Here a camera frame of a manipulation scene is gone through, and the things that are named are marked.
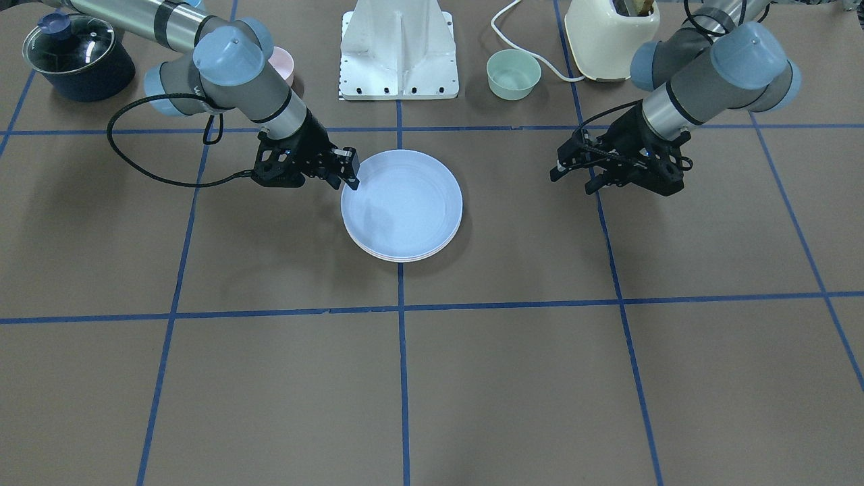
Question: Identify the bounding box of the dark blue lidded pot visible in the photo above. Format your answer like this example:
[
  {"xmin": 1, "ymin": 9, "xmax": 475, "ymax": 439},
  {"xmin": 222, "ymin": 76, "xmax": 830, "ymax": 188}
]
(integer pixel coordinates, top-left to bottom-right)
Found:
[{"xmin": 22, "ymin": 13, "xmax": 136, "ymax": 102}]

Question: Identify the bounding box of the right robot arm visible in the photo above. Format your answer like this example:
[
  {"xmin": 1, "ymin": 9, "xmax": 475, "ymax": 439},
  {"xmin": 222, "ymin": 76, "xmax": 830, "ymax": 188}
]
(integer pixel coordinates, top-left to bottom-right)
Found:
[{"xmin": 49, "ymin": 1, "xmax": 359, "ymax": 190}]

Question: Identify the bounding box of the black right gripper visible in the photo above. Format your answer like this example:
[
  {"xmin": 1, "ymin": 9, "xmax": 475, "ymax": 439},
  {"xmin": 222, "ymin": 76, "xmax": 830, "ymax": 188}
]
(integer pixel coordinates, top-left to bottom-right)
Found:
[{"xmin": 251, "ymin": 111, "xmax": 360, "ymax": 191}]

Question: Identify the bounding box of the pink plate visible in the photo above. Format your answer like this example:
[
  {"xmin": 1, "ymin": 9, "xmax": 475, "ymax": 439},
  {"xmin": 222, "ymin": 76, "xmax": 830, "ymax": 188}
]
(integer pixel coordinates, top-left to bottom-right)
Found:
[{"xmin": 349, "ymin": 225, "xmax": 460, "ymax": 263}]

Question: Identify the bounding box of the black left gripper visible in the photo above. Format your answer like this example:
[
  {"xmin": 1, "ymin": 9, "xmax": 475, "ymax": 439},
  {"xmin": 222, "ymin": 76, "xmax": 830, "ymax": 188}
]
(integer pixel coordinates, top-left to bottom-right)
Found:
[{"xmin": 549, "ymin": 101, "xmax": 695, "ymax": 198}]

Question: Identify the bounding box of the mint green bowl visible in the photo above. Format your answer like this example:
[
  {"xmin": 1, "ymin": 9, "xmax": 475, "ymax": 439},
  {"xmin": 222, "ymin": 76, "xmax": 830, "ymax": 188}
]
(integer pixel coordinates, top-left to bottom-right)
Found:
[{"xmin": 485, "ymin": 49, "xmax": 542, "ymax": 101}]

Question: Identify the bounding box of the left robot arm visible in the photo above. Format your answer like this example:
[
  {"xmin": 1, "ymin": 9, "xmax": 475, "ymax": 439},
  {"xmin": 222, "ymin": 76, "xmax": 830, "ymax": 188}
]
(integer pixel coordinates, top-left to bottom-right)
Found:
[{"xmin": 549, "ymin": 1, "xmax": 803, "ymax": 196}]

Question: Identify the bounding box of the white camera stand base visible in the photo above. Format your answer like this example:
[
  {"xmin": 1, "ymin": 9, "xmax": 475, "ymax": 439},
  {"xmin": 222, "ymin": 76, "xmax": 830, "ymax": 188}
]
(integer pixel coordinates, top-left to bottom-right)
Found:
[{"xmin": 337, "ymin": 1, "xmax": 460, "ymax": 101}]

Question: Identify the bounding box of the pink bowl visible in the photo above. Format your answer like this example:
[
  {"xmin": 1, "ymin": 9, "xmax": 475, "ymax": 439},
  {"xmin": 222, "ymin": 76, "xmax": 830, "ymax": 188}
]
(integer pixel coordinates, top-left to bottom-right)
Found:
[{"xmin": 268, "ymin": 46, "xmax": 296, "ymax": 86}]

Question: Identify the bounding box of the cream toaster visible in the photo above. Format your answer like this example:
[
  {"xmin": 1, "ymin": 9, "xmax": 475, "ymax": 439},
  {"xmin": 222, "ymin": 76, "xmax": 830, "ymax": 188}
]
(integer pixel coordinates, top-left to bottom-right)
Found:
[{"xmin": 564, "ymin": 1, "xmax": 662, "ymax": 82}]

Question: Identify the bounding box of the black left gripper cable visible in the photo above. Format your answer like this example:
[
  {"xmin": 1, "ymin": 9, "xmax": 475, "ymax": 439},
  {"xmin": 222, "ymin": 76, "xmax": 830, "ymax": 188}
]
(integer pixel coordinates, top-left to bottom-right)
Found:
[{"xmin": 579, "ymin": 0, "xmax": 770, "ymax": 136}]

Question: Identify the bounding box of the white toaster power cord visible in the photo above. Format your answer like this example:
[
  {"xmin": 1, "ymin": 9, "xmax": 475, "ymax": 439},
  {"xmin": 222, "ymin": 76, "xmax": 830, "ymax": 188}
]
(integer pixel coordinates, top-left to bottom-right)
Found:
[{"xmin": 491, "ymin": 0, "xmax": 585, "ymax": 83}]

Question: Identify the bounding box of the light blue plate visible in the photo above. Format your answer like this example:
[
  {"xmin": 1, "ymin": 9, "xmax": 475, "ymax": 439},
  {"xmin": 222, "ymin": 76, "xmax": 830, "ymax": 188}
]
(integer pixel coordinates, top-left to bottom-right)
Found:
[{"xmin": 342, "ymin": 150, "xmax": 463, "ymax": 257}]

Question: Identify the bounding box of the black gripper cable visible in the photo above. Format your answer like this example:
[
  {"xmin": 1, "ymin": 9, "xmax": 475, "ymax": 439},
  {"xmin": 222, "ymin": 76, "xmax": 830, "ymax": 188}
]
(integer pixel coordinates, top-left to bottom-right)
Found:
[
  {"xmin": 107, "ymin": 93, "xmax": 264, "ymax": 188},
  {"xmin": 579, "ymin": 0, "xmax": 770, "ymax": 136}
]

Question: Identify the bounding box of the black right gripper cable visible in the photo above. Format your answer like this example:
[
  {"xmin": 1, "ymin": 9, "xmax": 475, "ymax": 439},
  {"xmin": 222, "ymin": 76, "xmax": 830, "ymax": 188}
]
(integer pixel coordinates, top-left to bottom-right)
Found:
[{"xmin": 107, "ymin": 93, "xmax": 264, "ymax": 188}]

